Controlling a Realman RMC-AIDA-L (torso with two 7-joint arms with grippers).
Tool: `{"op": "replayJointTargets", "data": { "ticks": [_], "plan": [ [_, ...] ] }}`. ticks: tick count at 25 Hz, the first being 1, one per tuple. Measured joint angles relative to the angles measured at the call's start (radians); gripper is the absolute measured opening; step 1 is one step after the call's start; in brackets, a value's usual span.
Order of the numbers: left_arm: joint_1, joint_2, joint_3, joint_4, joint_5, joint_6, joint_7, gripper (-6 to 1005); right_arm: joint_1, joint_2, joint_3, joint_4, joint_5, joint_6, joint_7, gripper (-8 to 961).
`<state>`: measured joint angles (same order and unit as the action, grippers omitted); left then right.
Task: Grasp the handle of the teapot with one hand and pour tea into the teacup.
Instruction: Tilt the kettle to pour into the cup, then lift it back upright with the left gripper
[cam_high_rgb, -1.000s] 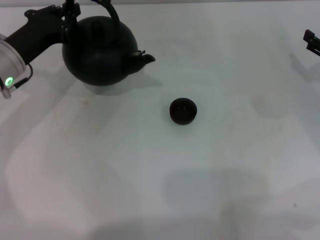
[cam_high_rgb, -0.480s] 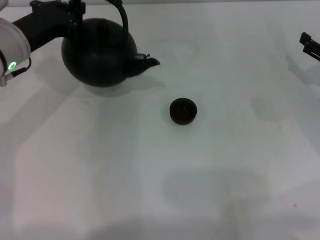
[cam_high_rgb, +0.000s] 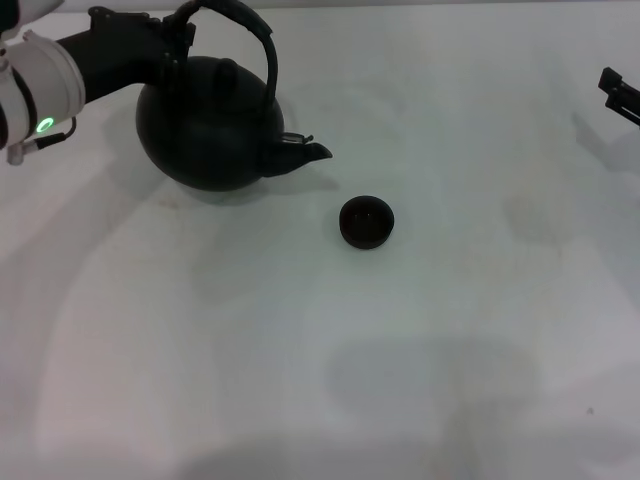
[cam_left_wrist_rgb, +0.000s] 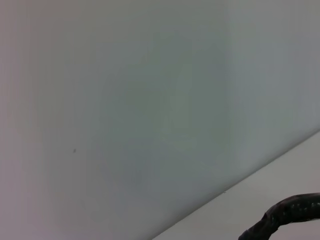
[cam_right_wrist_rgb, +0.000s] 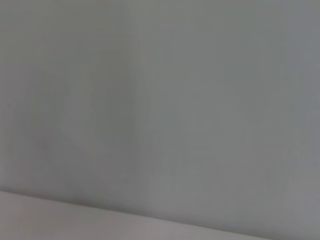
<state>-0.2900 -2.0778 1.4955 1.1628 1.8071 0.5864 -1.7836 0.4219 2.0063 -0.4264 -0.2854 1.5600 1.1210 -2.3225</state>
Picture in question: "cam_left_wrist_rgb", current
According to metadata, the black round teapot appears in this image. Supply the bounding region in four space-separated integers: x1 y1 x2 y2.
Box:
237 192 320 240

